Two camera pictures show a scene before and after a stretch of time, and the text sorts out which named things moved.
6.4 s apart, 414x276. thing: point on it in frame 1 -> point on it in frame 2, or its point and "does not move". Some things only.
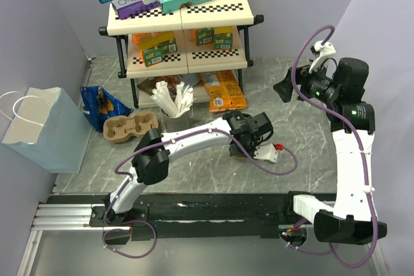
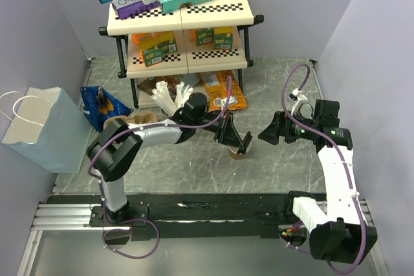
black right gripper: (284, 88) -> (281, 125)
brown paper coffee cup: (239, 156) does not move
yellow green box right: (223, 37) does not move
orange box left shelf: (147, 40) does not move
